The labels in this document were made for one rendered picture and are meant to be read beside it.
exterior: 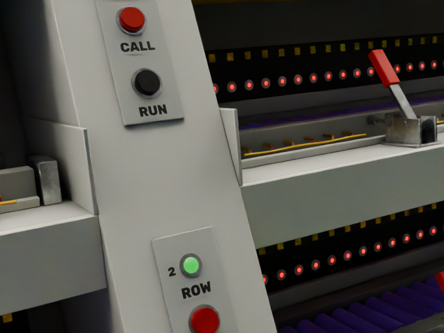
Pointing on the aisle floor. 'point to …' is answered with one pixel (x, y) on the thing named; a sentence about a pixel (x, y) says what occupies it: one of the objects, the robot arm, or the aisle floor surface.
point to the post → (137, 162)
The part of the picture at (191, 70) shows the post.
